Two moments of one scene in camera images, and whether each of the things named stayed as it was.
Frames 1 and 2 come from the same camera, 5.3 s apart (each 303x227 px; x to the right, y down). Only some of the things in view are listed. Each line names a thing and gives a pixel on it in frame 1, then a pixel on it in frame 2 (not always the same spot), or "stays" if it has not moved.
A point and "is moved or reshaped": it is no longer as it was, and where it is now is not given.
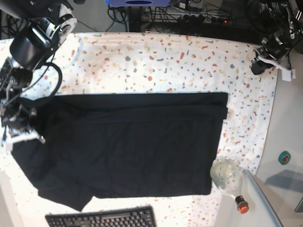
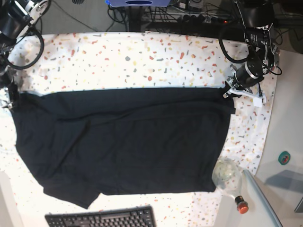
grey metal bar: [267, 207] stays
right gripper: [261, 62] -> [240, 82]
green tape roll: [284, 157] stays
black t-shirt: [123, 145] is moved or reshaped
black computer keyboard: [144, 216] stays
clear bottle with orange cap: [227, 175] stays
